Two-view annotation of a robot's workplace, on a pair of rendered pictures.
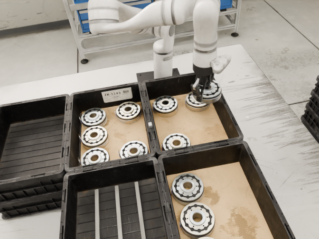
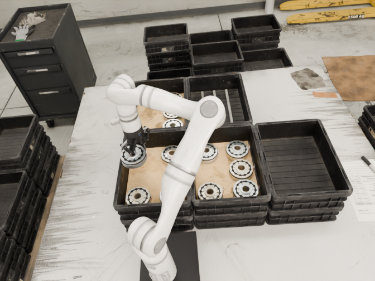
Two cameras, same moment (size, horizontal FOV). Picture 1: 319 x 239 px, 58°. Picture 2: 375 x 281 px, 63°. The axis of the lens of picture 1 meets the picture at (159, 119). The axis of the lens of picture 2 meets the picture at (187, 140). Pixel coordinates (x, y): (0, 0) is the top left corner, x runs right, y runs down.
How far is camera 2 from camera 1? 1.58 m
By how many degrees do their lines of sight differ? 87
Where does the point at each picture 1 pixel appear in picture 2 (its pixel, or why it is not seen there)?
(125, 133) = (214, 177)
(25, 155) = (303, 166)
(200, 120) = (144, 180)
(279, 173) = (104, 162)
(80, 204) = not seen: hidden behind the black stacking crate
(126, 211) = not seen: hidden behind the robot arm
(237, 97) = (87, 246)
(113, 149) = (224, 163)
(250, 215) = (142, 116)
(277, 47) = not seen: outside the picture
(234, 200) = (147, 123)
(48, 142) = (287, 176)
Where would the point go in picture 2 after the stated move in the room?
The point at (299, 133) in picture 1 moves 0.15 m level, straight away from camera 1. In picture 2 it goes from (64, 192) to (37, 213)
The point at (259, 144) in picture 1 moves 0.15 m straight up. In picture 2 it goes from (102, 185) to (92, 167)
